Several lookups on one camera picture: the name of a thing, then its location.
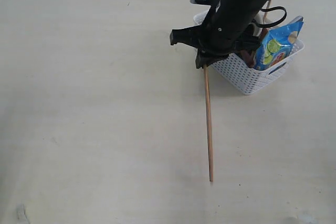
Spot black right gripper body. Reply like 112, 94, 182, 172
170, 0, 263, 56

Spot wooden chopstick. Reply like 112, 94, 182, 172
203, 65, 214, 185
263, 0, 271, 24

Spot red-brown wooden spoon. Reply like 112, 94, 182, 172
239, 50, 255, 68

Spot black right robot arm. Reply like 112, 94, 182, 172
170, 0, 269, 68

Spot cream ceramic bowl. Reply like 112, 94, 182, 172
247, 14, 264, 37

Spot red-brown wooden bowl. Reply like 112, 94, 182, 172
259, 28, 268, 41

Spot white plastic woven basket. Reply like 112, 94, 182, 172
193, 10, 305, 95

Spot blue snack bag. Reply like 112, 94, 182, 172
254, 21, 304, 71

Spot stainless steel spoon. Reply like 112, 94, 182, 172
288, 16, 303, 25

